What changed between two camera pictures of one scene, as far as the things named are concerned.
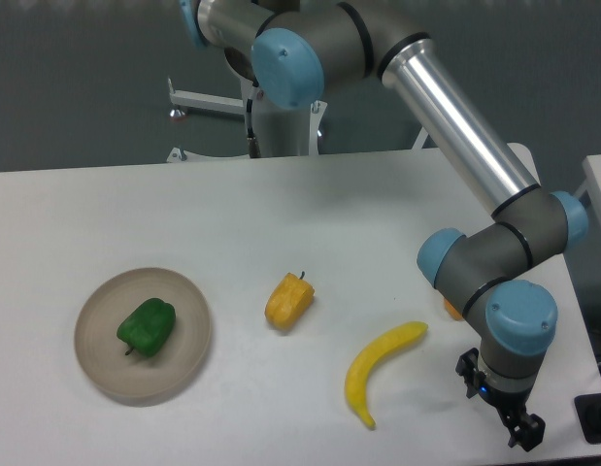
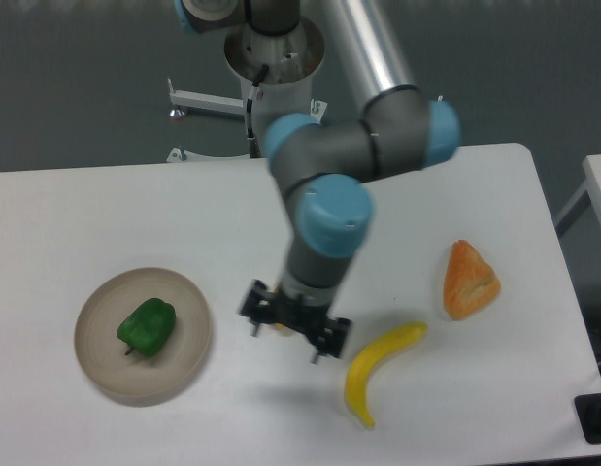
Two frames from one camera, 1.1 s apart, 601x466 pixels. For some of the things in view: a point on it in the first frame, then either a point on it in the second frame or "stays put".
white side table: x=593 y=251 stays put
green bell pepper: x=149 y=327 stays put
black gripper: x=512 y=406 → x=296 y=314
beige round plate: x=103 y=354 stays put
